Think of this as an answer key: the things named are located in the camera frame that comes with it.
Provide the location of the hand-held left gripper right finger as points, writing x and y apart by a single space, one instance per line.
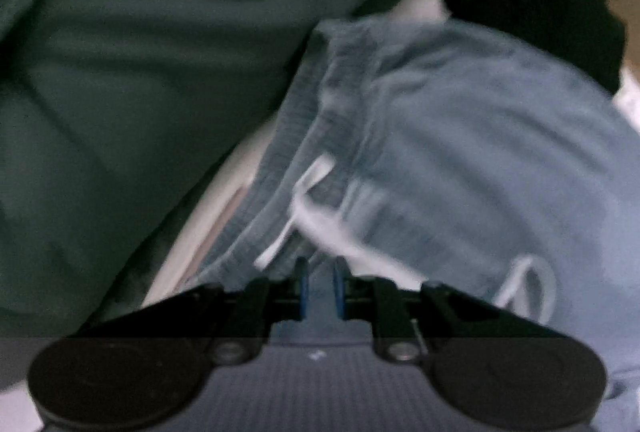
339 289

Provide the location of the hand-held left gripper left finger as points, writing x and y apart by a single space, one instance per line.
301 289

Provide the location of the blue denim jeans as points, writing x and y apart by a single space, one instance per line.
450 152

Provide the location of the cream bear print blanket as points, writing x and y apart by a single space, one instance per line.
210 222

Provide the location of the dark green garment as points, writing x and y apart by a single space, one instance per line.
150 62

